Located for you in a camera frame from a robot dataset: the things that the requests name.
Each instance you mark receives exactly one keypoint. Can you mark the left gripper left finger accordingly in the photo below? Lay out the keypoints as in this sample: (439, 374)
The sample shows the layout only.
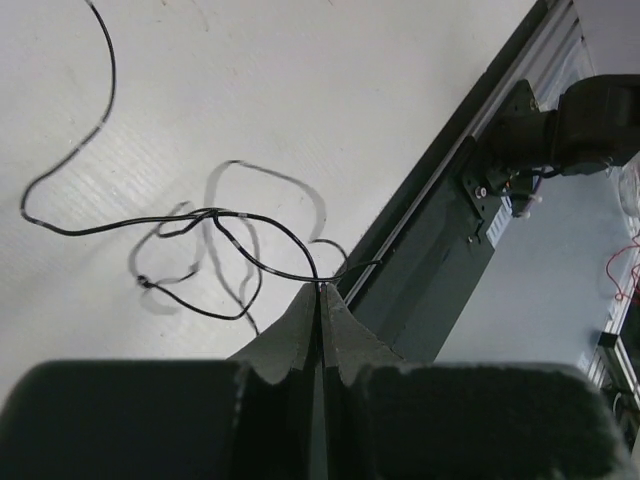
(246, 417)

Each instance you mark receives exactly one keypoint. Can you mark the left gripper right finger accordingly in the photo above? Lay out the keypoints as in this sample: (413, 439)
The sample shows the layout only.
(388, 418)

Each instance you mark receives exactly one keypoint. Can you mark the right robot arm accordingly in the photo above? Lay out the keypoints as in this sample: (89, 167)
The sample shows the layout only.
(595, 126)

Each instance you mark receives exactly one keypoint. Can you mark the right white cable duct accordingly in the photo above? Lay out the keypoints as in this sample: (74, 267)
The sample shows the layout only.
(500, 222)

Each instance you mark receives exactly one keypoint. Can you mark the aluminium front rail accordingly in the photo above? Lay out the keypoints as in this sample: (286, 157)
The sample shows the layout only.
(530, 81)

